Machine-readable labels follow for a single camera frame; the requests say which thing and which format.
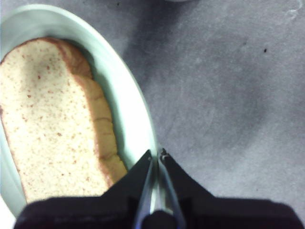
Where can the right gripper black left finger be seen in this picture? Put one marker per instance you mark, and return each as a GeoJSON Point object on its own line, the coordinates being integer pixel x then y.
{"type": "Point", "coordinates": [95, 212]}

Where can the pale green round plate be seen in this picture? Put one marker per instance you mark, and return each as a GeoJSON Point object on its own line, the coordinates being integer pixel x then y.
{"type": "Point", "coordinates": [119, 95]}

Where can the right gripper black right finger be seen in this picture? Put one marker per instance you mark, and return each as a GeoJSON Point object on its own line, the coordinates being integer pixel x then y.
{"type": "Point", "coordinates": [226, 214]}

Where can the tan bread slice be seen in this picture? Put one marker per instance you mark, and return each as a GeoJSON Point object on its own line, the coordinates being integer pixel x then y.
{"type": "Point", "coordinates": [47, 119]}

